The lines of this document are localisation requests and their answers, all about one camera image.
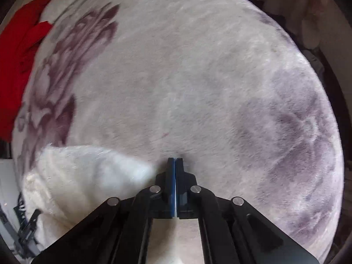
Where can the white fluffy garment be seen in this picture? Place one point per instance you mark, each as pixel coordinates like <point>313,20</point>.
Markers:
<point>82,176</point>

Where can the floral plush blanket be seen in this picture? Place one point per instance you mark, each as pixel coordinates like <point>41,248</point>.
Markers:
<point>178,88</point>

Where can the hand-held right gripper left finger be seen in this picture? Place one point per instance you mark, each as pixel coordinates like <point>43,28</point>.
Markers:
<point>172,176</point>

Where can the red quilt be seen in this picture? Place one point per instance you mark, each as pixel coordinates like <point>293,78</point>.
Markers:
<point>16,60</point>

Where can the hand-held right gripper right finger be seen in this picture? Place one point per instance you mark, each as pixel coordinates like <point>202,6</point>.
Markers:
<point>179,176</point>

